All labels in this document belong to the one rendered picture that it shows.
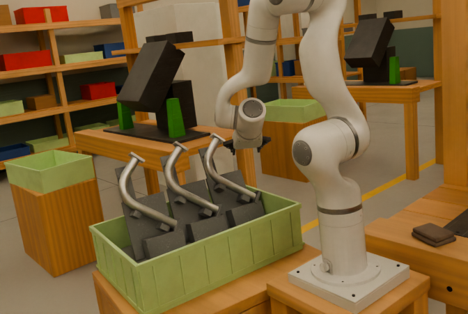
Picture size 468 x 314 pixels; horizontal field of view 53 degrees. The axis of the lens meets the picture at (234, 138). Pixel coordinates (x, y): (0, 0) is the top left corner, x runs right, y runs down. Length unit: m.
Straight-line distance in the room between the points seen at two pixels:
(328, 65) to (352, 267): 0.53
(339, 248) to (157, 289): 0.52
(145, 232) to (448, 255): 0.94
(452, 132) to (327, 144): 0.91
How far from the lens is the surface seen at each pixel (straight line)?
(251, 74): 1.38
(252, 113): 1.41
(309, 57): 1.19
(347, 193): 1.23
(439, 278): 1.48
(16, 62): 7.00
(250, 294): 1.47
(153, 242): 1.60
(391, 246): 1.51
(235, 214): 1.73
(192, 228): 1.66
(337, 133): 1.19
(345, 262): 1.31
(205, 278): 1.49
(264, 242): 1.58
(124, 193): 1.59
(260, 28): 1.33
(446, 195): 1.93
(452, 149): 2.00
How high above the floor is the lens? 1.54
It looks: 12 degrees down
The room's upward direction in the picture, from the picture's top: 6 degrees counter-clockwise
